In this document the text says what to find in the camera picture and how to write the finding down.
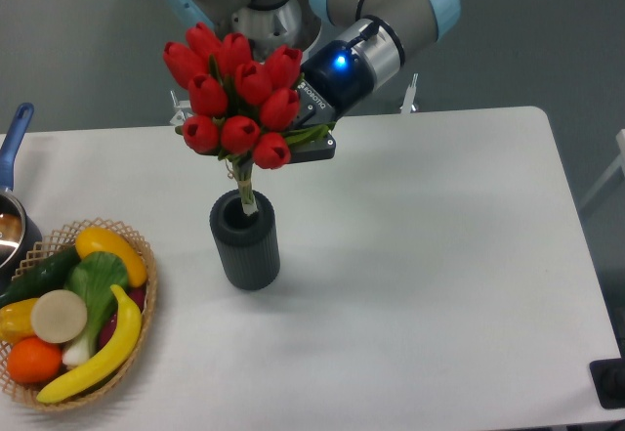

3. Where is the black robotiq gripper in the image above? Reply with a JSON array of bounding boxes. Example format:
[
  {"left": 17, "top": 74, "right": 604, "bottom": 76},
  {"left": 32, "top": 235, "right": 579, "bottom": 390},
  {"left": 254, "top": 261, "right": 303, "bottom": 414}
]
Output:
[{"left": 287, "top": 41, "right": 375, "bottom": 163}]

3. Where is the red tulip bouquet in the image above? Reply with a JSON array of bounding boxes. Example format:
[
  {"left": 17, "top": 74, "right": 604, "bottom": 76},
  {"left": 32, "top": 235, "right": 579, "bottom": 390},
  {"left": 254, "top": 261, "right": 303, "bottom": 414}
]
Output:
[{"left": 162, "top": 22, "right": 334, "bottom": 217}]

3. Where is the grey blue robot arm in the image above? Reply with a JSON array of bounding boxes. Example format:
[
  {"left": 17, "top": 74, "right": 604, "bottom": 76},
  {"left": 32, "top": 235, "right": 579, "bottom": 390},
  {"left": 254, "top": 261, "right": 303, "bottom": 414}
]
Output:
[{"left": 165, "top": 0, "right": 461, "bottom": 131}]

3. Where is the dark grey ribbed vase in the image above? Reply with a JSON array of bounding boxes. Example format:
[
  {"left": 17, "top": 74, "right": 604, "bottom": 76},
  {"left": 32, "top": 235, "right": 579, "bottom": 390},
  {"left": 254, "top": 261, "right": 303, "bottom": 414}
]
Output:
[{"left": 209, "top": 190, "right": 280, "bottom": 291}]

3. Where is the purple eggplant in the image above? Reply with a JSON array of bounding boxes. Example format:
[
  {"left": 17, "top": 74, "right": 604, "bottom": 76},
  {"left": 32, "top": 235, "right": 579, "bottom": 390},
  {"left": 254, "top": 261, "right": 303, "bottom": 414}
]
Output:
[{"left": 98, "top": 286, "right": 146, "bottom": 350}]

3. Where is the yellow squash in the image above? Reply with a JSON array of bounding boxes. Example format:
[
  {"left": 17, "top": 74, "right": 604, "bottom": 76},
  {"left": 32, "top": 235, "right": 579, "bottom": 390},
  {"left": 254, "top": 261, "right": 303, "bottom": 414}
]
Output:
[{"left": 74, "top": 227, "right": 147, "bottom": 288}]

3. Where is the green bok choy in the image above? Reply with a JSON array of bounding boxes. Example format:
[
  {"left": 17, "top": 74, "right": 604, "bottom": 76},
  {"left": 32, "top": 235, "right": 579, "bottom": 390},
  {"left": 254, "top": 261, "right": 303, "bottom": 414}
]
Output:
[{"left": 62, "top": 251, "right": 128, "bottom": 368}]

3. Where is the yellow banana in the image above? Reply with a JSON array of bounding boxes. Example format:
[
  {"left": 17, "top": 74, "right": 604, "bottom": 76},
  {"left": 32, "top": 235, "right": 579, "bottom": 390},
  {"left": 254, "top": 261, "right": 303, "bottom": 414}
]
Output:
[{"left": 36, "top": 284, "right": 142, "bottom": 405}]

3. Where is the woven wicker basket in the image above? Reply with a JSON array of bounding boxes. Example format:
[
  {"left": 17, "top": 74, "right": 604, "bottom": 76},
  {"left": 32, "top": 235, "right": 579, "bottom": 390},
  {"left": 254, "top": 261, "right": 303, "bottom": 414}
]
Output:
[{"left": 1, "top": 217, "right": 158, "bottom": 412}]

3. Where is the green cucumber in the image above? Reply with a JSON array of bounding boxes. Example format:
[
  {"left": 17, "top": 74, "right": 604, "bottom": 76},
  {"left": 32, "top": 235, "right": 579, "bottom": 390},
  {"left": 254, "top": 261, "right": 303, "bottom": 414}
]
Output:
[{"left": 1, "top": 246, "right": 81, "bottom": 307}]

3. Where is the beige round disc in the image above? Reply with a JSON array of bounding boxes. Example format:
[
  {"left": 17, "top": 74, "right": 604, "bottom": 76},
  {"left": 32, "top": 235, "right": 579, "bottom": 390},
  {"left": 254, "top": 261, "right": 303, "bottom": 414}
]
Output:
[{"left": 30, "top": 289, "right": 87, "bottom": 344}]

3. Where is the yellow bell pepper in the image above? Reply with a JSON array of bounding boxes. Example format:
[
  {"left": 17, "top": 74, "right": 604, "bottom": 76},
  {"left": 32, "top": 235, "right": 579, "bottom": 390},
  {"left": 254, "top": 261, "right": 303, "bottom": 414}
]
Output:
[{"left": 1, "top": 298, "right": 38, "bottom": 344}]

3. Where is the orange fruit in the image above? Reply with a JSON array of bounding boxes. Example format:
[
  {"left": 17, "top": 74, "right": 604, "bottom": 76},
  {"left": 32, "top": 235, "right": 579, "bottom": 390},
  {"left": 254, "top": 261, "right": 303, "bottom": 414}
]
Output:
[{"left": 7, "top": 337, "right": 62, "bottom": 384}]

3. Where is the black device at edge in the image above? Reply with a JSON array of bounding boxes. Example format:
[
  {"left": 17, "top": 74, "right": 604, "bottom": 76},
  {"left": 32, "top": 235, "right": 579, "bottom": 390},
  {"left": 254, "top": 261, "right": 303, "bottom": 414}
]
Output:
[{"left": 589, "top": 358, "right": 624, "bottom": 409}]

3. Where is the white frame at right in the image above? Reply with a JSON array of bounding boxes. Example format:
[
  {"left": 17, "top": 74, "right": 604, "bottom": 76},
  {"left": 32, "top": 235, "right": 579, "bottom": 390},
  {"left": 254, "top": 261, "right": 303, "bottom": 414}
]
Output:
[{"left": 578, "top": 129, "right": 624, "bottom": 217}]

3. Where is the blue handled steel pot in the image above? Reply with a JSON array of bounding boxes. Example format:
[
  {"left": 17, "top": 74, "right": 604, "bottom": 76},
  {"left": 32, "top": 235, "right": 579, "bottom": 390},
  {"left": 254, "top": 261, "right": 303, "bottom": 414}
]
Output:
[{"left": 1, "top": 103, "right": 42, "bottom": 292}]

